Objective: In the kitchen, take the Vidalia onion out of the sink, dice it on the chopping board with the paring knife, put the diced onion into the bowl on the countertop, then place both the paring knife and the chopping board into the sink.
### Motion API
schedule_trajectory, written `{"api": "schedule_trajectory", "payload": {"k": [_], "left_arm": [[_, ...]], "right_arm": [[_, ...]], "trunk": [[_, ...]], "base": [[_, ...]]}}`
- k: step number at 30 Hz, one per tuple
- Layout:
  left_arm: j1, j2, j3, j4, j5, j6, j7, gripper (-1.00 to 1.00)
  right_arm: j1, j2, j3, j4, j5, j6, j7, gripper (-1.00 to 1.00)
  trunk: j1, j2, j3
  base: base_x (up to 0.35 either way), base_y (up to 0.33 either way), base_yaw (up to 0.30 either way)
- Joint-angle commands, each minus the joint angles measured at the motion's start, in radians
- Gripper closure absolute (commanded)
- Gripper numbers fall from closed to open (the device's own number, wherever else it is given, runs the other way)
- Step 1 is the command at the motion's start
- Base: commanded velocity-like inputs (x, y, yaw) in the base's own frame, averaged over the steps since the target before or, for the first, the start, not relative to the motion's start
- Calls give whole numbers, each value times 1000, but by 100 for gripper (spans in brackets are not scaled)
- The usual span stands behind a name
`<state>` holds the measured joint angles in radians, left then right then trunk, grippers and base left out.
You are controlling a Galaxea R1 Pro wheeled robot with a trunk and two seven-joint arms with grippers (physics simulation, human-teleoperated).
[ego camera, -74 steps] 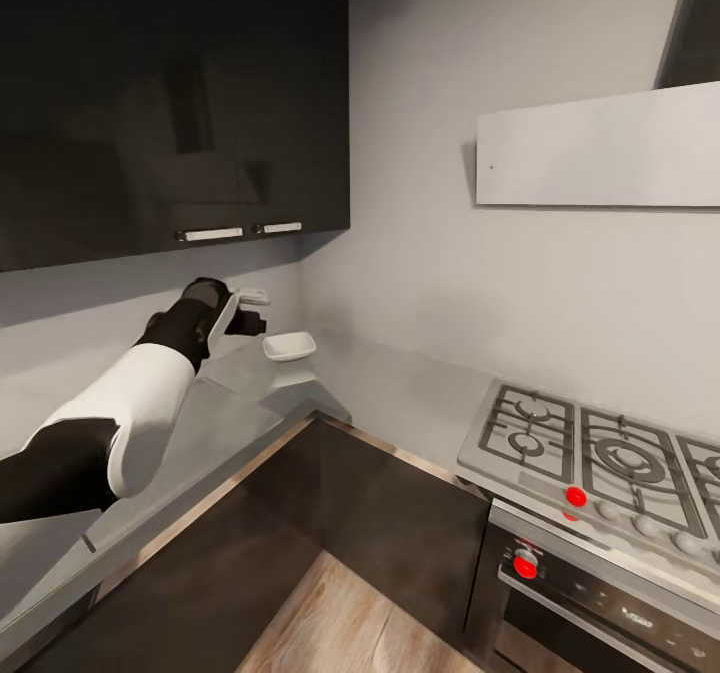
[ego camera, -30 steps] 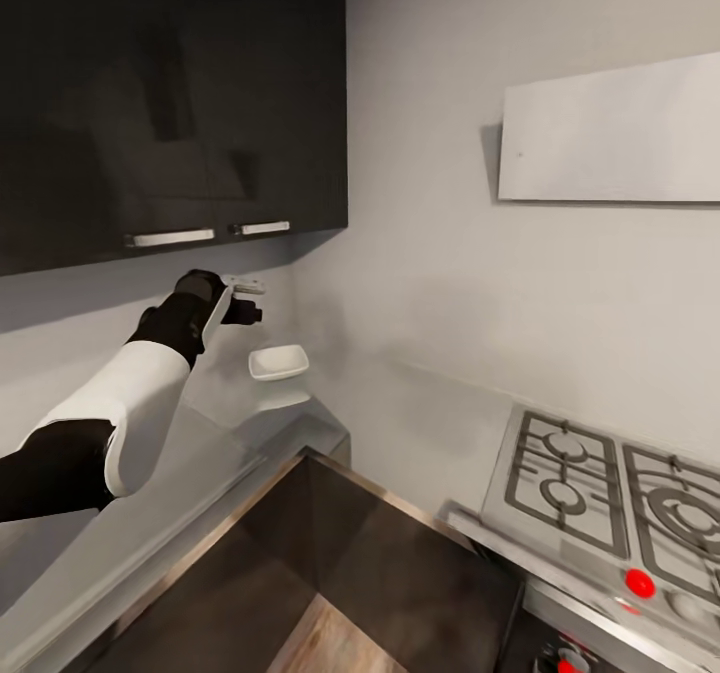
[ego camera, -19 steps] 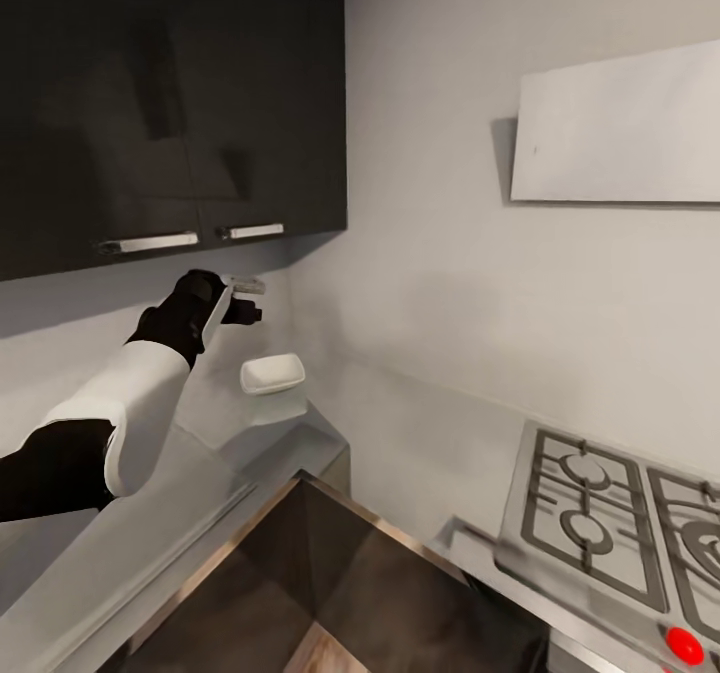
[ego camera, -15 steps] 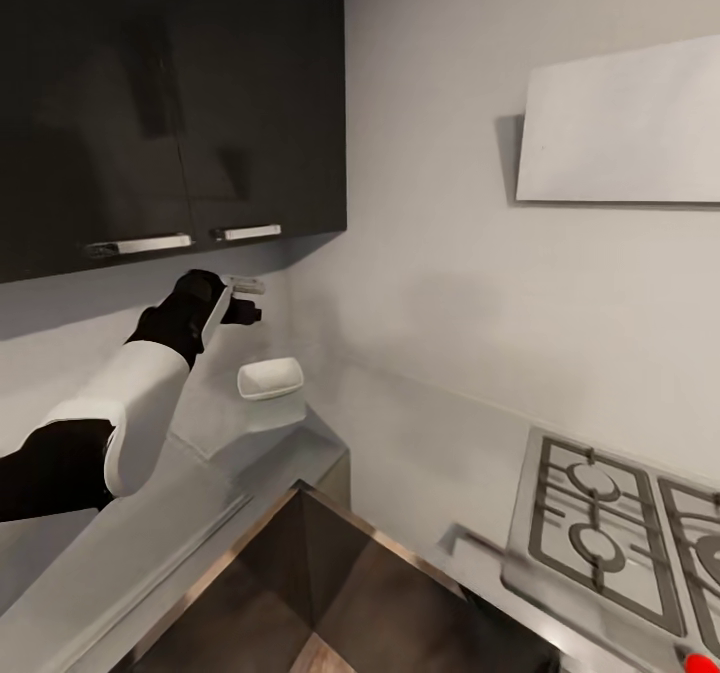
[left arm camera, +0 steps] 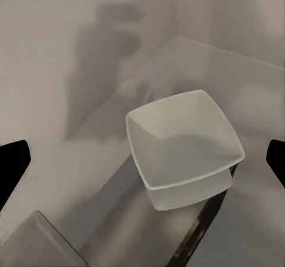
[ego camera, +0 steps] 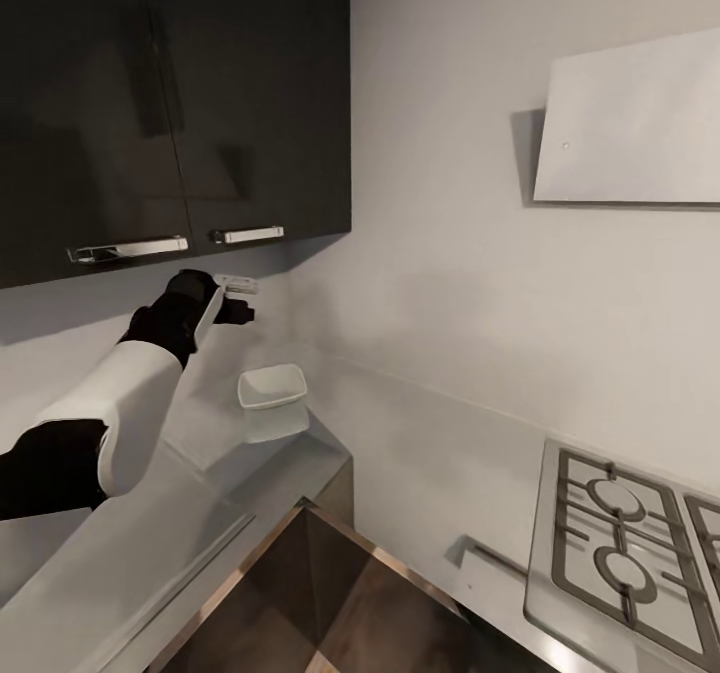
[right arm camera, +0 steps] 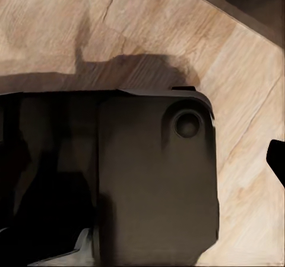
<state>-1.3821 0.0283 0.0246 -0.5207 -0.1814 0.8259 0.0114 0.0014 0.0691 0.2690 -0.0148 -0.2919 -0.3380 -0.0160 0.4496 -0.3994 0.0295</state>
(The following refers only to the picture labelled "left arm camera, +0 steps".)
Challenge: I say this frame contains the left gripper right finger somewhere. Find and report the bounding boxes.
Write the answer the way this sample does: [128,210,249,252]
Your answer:
[266,140,285,187]

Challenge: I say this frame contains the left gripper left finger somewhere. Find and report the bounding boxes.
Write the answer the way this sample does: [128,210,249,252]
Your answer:
[0,139,31,211]

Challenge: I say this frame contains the bowl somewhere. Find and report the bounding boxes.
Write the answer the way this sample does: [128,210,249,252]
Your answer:
[125,89,245,190]

